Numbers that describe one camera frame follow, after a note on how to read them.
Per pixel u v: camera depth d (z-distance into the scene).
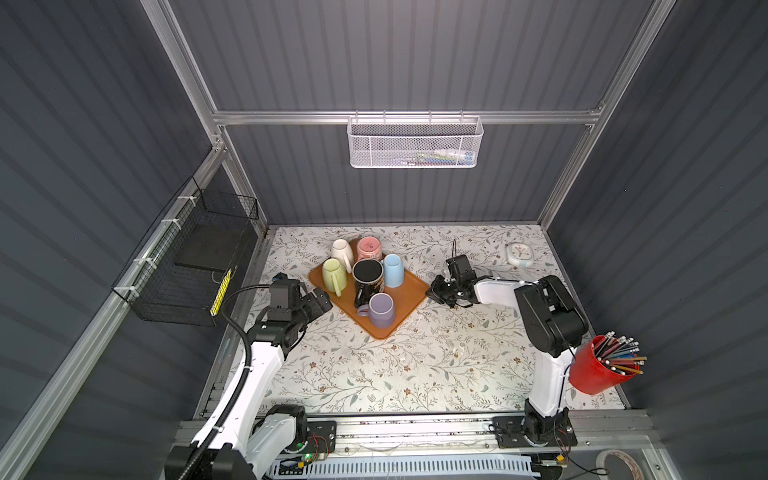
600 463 0.69
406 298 1.00
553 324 0.53
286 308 0.61
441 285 0.92
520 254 1.08
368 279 0.91
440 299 0.91
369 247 0.99
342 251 1.01
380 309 0.87
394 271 0.96
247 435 0.44
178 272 0.72
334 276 0.94
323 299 0.74
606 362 0.69
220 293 0.69
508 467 0.71
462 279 0.82
